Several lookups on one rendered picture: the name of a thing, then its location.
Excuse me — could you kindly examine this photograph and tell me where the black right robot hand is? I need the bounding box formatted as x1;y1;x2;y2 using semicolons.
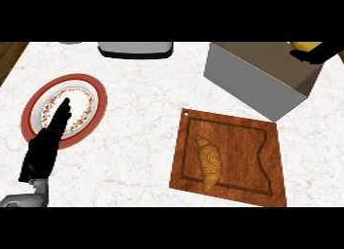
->
287;41;344;65

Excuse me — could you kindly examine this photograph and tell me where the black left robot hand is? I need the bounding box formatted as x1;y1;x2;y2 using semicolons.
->
17;97;73;185

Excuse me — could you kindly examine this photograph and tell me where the yellow lemon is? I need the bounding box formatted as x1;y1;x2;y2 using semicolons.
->
286;41;323;52

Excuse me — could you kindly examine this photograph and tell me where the grey cardboard box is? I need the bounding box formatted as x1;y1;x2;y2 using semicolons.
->
202;41;323;123

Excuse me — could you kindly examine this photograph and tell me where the brown wooden cutting board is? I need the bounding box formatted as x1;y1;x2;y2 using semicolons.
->
168;108;287;208

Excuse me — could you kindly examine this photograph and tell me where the red rimmed floral plate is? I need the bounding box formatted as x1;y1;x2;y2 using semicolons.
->
20;73;109;151

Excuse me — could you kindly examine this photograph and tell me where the golden croissant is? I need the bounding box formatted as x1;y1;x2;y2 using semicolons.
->
193;133;222;193

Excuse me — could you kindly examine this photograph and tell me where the grey and black appliance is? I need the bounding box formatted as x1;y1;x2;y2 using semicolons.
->
95;41;174;60

